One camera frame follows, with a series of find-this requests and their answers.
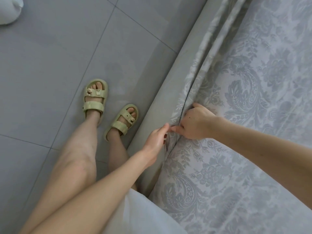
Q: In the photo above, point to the blue-grey cloth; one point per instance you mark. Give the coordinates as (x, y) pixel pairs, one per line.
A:
(253, 119)

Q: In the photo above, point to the person's leg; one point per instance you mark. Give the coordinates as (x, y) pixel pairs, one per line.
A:
(63, 178)
(118, 153)

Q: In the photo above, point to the person's right leg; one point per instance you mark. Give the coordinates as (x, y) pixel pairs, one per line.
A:
(118, 153)

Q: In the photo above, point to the person's left hand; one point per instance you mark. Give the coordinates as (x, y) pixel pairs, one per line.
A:
(155, 142)

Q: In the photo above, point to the person's left leg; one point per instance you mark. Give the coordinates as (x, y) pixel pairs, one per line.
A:
(63, 178)

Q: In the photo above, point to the person's left forearm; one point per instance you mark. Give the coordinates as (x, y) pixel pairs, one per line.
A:
(92, 202)

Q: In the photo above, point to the white cylinder appliance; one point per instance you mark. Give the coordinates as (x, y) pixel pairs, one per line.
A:
(9, 9)

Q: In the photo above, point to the person's right hand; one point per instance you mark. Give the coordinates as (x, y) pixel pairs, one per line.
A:
(197, 123)

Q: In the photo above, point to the person's right forearm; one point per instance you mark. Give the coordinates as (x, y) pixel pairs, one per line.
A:
(268, 158)

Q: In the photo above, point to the person's white shorts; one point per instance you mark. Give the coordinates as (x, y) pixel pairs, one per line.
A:
(141, 217)

